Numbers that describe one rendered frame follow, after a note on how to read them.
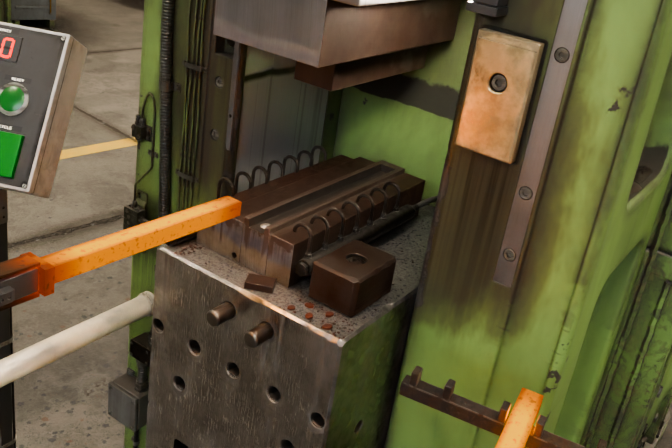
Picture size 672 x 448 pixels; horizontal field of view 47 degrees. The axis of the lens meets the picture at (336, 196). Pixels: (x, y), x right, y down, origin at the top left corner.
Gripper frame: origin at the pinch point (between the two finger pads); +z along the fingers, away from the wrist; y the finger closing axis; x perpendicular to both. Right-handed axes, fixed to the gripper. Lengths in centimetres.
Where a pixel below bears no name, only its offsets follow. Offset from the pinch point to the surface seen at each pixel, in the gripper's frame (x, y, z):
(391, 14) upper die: 27, 7, 62
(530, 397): -12, 48, 42
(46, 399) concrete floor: -107, -89, 68
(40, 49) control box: 10, -46, 38
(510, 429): -12, 49, 34
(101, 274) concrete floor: -108, -134, 125
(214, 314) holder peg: -18.3, 1.4, 33.9
